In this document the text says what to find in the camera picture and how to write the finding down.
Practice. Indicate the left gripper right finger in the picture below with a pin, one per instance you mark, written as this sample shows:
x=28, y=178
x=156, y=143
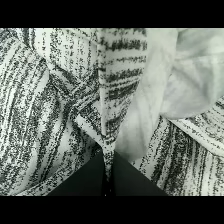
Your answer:
x=133, y=181

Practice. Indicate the black and white patterned shirt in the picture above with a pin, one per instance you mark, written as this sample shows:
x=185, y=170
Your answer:
x=50, y=100

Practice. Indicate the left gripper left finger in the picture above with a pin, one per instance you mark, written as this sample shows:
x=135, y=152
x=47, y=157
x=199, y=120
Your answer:
x=86, y=181

